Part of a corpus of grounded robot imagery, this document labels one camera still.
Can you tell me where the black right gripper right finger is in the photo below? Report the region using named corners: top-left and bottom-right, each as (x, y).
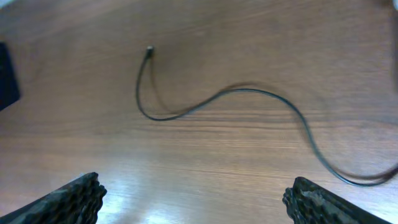
top-left (282, 177), bottom-right (389, 224)

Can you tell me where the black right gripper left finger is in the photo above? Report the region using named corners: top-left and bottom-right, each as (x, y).
top-left (1, 172), bottom-right (107, 224)

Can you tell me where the black charging cable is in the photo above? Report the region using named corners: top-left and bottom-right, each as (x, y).
top-left (135, 45), bottom-right (398, 187)

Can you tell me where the blue Galaxy smartphone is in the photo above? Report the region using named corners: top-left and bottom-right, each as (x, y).
top-left (1, 42), bottom-right (21, 110)

